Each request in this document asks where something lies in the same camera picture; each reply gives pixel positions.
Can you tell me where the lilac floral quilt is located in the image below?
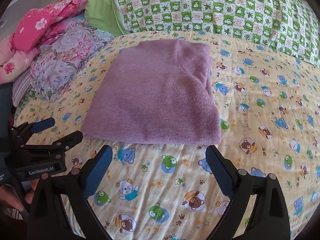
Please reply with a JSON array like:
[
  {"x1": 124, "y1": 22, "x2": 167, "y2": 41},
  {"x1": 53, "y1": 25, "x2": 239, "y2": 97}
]
[{"x1": 12, "y1": 17, "x2": 115, "y2": 107}]

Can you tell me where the pink floral quilt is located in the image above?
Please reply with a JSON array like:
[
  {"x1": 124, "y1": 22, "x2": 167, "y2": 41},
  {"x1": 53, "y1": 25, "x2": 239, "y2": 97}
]
[{"x1": 0, "y1": 0, "x2": 90, "y2": 83}]

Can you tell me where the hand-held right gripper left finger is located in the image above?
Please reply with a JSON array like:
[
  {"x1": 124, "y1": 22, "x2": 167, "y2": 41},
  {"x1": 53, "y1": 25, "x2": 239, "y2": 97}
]
[{"x1": 26, "y1": 144, "x2": 113, "y2": 240}]

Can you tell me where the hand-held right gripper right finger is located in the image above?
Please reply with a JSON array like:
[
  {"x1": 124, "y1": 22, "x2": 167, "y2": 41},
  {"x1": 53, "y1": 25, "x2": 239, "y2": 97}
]
[{"x1": 205, "y1": 144, "x2": 290, "y2": 240}]

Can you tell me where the person's left hand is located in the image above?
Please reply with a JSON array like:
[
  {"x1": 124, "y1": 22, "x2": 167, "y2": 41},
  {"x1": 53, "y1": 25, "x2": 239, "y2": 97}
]
[{"x1": 0, "y1": 177, "x2": 40, "y2": 213}]

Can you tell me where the green frog print quilt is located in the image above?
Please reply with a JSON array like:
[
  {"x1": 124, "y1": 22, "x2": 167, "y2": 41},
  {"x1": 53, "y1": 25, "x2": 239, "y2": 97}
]
[{"x1": 112, "y1": 0, "x2": 320, "y2": 70}]

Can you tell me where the yellow bear print bedsheet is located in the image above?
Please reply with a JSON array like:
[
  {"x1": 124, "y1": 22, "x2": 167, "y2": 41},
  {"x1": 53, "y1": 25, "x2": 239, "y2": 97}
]
[{"x1": 14, "y1": 30, "x2": 320, "y2": 240}]

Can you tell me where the purple knit sweater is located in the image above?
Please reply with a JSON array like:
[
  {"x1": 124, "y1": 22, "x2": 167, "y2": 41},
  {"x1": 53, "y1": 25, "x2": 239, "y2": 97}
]
[{"x1": 80, "y1": 40, "x2": 222, "y2": 146}]

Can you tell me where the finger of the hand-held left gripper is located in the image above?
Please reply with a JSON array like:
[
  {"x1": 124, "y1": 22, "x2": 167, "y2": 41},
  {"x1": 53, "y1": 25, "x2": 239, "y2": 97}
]
[
  {"x1": 11, "y1": 117, "x2": 56, "y2": 145},
  {"x1": 17, "y1": 130, "x2": 84, "y2": 167}
]

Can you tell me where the lime green pillow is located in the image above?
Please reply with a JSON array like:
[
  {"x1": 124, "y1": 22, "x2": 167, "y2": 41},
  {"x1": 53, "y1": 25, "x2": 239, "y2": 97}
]
[{"x1": 84, "y1": 0, "x2": 130, "y2": 37}]

